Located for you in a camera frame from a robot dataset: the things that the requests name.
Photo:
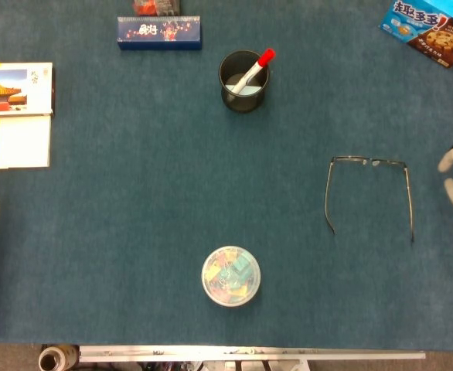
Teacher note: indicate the brown tape roll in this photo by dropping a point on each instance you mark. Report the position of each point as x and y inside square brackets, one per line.
[58, 357]

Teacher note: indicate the blue cookie box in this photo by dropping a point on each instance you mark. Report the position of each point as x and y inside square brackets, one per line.
[416, 19]

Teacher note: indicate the blue felt table cover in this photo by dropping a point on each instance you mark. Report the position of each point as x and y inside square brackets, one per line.
[133, 212]

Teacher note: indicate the red item behind box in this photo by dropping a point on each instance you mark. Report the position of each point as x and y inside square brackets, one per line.
[153, 7]

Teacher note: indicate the black mesh pen holder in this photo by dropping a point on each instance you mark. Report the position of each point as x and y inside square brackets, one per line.
[242, 104]

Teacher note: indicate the round clear clip container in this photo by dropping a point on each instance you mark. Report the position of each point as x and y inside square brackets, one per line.
[230, 276]

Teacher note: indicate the long dark blue box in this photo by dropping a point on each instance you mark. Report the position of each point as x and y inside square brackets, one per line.
[159, 33]

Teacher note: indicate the aluminium table edge rail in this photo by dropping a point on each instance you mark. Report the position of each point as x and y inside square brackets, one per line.
[249, 353]

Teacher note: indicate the red capped white marker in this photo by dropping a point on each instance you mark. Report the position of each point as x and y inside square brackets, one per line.
[265, 58]

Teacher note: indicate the thin-framed eyeglasses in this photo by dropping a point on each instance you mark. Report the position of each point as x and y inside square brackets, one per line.
[375, 162]

